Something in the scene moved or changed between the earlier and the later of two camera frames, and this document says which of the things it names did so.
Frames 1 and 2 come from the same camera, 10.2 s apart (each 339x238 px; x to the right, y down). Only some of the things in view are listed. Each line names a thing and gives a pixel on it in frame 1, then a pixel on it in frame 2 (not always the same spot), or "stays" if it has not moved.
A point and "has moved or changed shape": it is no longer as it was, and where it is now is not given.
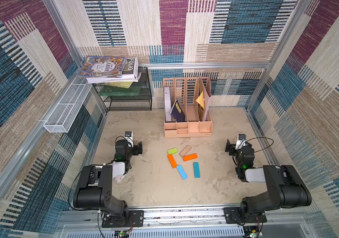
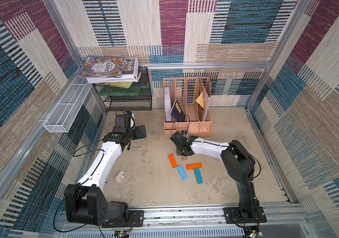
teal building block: x=196 y=170 has moved or changed shape
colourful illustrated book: x=102 y=67 stays
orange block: x=189 y=157 -> x=194 y=165
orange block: x=172 y=160 stays
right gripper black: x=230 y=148 -> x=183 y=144
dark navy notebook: x=177 y=112 stays
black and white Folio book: x=130 y=74 stays
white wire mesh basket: x=63 y=115 stays
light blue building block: x=182 y=171 stays
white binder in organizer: x=167 y=103 stays
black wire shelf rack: x=141 y=102 stays
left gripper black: x=135 y=148 -> x=138 y=135
